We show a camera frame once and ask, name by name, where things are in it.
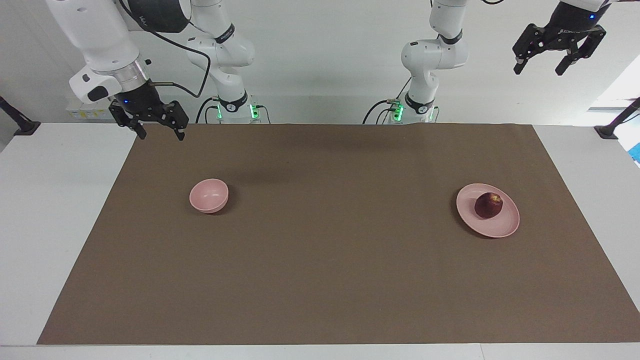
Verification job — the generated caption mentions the black camera stand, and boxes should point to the black camera stand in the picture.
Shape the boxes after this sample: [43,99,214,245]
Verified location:
[594,97,640,140]
[0,95,41,137]

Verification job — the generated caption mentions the brown table mat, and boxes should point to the brown table mat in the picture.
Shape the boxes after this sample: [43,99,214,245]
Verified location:
[36,123,640,346]

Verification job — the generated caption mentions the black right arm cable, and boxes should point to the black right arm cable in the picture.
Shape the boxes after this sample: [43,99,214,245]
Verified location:
[117,0,212,99]

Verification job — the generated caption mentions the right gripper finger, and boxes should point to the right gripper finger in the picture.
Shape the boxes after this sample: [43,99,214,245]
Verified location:
[161,100,190,142]
[109,100,147,140]

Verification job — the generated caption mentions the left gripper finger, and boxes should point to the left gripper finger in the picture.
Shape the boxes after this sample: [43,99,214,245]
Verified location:
[512,24,547,76]
[555,25,607,77]

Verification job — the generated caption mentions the black right base cable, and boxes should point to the black right base cable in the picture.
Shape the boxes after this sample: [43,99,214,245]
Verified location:
[195,96,222,124]

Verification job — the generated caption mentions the pink plate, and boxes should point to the pink plate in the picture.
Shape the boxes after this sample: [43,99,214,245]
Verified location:
[456,183,521,239]

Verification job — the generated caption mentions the pink bowl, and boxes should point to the pink bowl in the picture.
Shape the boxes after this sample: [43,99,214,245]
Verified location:
[189,178,230,215]

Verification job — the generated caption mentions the black left base cable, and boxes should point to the black left base cable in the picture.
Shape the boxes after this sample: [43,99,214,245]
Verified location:
[362,75,413,124]

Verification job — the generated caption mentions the white cardboard box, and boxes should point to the white cardboard box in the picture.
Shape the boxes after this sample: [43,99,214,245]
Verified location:
[66,95,121,121]

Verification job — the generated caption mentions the black base cable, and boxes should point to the black base cable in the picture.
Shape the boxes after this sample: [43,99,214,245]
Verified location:
[195,96,222,124]
[362,75,413,124]

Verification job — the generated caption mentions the dark red apple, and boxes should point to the dark red apple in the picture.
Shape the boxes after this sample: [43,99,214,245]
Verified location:
[474,192,504,220]

